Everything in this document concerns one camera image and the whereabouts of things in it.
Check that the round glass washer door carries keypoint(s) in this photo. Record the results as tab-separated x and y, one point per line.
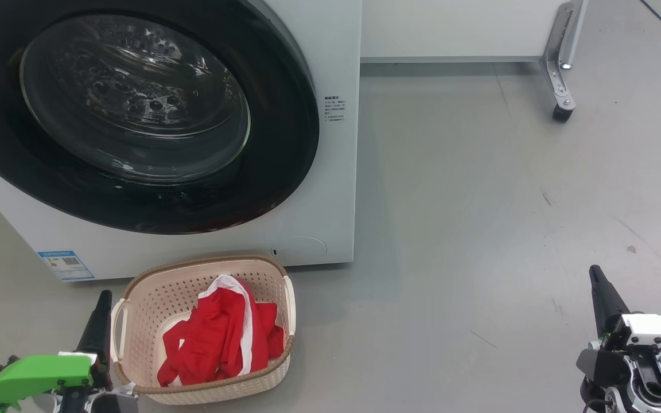
135	97

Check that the white partition panel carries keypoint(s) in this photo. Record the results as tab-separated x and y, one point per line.
451	28

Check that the white front-load washing machine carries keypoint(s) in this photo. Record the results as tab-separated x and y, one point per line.
336	183

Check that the blue energy label sticker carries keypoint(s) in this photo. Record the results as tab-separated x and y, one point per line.
66	265

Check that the cream perforated laundry basket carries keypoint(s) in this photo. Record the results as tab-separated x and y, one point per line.
152	304

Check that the metal partition leg with caster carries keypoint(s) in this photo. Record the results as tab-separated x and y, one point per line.
557	74

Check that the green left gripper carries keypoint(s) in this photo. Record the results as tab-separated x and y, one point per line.
32	373

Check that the red and white garment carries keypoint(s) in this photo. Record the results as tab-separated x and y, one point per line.
210	338

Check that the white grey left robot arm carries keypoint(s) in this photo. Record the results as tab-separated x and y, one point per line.
115	403

